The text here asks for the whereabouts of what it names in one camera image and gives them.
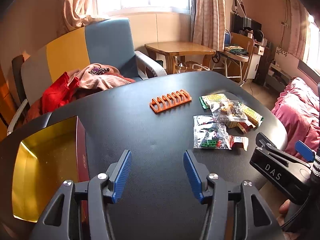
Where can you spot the large clear bag of bricks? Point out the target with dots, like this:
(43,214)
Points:
(210,135)

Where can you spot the yellow green snack packet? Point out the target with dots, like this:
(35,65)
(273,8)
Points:
(252,113)

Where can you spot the dark patterned cloth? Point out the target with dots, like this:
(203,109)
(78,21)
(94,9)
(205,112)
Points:
(100,71)

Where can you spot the person's right forearm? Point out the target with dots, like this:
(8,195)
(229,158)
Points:
(315,166)

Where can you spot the person's right hand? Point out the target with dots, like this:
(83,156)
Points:
(284,207)

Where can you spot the small red white packet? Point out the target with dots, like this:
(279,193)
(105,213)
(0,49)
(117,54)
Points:
(238,141)

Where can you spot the clear bag of yellow bricks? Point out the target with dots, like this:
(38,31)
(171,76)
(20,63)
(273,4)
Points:
(225,112)

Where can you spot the black folding chair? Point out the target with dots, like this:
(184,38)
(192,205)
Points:
(18,75)

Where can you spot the gold tin container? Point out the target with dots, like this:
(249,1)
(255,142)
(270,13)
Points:
(50,155)

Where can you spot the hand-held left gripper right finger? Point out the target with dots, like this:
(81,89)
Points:
(193,177)

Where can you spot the red snack packet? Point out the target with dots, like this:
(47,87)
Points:
(241,127)

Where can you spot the green folded cloth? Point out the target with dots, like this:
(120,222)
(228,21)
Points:
(236,49)

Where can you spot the grey yellow blue armchair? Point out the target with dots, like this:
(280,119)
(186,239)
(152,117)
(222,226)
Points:
(107,42)

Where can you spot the small white cabinet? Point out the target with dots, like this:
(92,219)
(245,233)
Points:
(255,62)

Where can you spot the black monitor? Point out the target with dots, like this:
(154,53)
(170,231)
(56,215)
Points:
(247,23)

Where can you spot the pink patterned curtain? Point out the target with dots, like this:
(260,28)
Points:
(80,5)
(298,25)
(210,10)

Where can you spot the orange plastic rack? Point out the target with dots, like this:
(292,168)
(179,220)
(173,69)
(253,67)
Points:
(156,106)

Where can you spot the wooden wardrobe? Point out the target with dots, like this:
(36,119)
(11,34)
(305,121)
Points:
(6,100)

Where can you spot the pink blanket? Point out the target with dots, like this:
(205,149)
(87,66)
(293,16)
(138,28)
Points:
(297,105)

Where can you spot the wooden side table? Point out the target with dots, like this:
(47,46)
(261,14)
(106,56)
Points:
(180,47)

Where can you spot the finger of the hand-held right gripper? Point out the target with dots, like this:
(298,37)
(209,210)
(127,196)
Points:
(303,150)
(262,141)

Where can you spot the red cloth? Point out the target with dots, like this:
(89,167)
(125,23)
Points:
(55,95)

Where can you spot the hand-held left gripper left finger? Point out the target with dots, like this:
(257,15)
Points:
(121,177)

